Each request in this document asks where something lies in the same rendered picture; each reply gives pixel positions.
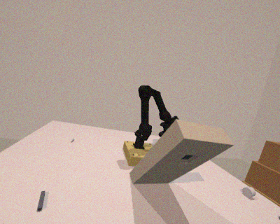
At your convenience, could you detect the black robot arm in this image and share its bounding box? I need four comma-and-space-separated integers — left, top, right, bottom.
133, 85, 179, 149

